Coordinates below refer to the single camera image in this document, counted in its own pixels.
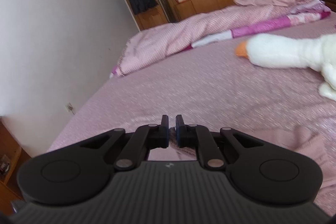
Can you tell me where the white plush goose toy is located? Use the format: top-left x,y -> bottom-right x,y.
235,34 -> 335,101

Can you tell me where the wooden bedside cabinet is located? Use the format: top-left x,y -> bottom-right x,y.
1,122 -> 31,215

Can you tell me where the pink checked quilt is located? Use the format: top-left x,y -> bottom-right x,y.
110,0 -> 331,77

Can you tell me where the pink floral bed sheet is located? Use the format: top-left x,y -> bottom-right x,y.
51,39 -> 335,215

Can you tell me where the pink knitted cardigan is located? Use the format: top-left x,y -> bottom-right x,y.
148,127 -> 197,161

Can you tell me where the white wall socket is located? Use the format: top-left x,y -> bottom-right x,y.
66,103 -> 75,115

